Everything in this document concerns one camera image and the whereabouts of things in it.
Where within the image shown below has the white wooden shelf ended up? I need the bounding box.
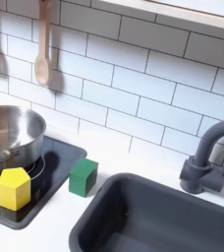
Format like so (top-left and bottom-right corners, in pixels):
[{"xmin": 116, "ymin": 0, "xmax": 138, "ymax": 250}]
[{"xmin": 98, "ymin": 0, "xmax": 224, "ymax": 32}]

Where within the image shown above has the steel pot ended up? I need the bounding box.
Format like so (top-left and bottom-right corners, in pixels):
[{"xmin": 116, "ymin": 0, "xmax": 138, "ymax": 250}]
[{"xmin": 0, "ymin": 104, "xmax": 47, "ymax": 173}]

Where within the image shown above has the black stove top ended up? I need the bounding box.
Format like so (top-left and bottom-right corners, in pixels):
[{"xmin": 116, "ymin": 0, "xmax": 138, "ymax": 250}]
[{"xmin": 0, "ymin": 135, "xmax": 88, "ymax": 230}]

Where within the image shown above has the yellow hexagonal block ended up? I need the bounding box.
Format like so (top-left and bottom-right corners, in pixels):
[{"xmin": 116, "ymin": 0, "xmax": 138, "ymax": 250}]
[{"xmin": 0, "ymin": 166, "xmax": 31, "ymax": 212}]

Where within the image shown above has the wooden spoon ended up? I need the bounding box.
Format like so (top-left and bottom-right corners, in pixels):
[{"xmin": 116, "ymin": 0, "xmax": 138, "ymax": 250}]
[{"xmin": 33, "ymin": 0, "xmax": 54, "ymax": 88}]

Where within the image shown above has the green cube block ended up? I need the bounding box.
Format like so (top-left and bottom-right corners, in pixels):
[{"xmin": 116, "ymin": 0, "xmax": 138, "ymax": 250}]
[{"xmin": 68, "ymin": 157, "xmax": 99, "ymax": 198}]

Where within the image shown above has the dark grey sink basin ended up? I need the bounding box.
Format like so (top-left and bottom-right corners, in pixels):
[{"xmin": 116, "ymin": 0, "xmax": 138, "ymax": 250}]
[{"xmin": 68, "ymin": 172, "xmax": 224, "ymax": 252}]

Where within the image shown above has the dark grey tap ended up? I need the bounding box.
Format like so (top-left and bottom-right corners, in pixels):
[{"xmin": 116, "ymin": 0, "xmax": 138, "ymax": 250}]
[{"xmin": 179, "ymin": 118, "xmax": 224, "ymax": 195}]

